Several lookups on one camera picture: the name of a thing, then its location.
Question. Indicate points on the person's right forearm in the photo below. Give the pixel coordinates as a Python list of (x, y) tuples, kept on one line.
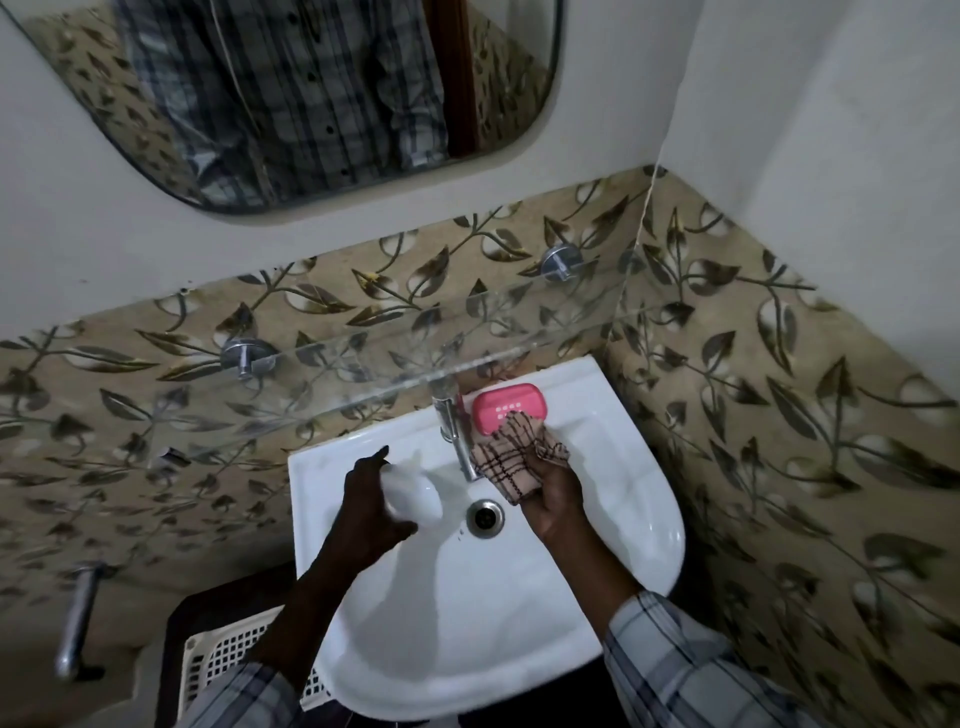
[(645, 645)]

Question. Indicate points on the wall mirror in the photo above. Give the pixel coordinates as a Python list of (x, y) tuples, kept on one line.
[(300, 97)]

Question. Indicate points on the chrome shelf bracket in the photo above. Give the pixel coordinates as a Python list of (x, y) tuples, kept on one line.
[(561, 261), (247, 355)]

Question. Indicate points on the white plastic bottle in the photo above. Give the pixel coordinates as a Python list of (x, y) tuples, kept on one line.
[(411, 491)]

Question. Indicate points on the white ceramic wash basin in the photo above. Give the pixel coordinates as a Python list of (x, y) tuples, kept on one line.
[(465, 622)]

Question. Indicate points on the person's left hand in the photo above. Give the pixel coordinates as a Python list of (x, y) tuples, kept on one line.
[(360, 517)]

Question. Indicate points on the clear glass shelf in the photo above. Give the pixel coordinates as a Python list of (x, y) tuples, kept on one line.
[(420, 352)]

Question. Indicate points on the chrome wall tap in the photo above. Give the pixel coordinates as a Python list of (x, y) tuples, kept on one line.
[(76, 622)]

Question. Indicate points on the chrome basin drain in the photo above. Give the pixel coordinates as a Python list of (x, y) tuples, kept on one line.
[(485, 519)]

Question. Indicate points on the checkered cleaning cloth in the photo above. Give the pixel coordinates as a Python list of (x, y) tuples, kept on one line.
[(508, 461)]

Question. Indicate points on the pink soap case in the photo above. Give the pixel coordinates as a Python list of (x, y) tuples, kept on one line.
[(504, 403)]

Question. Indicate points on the person's right fingers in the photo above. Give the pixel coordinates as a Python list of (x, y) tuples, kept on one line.
[(559, 474)]

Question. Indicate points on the person's left thumb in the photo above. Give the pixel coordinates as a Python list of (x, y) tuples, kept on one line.
[(402, 532)]

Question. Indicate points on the white plastic lattice basket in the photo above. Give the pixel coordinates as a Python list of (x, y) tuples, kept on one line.
[(217, 645)]

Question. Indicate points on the person's right hand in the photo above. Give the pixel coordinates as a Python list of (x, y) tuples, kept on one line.
[(553, 504)]

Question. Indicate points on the chrome basin faucet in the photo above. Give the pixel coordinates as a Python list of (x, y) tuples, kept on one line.
[(453, 427)]

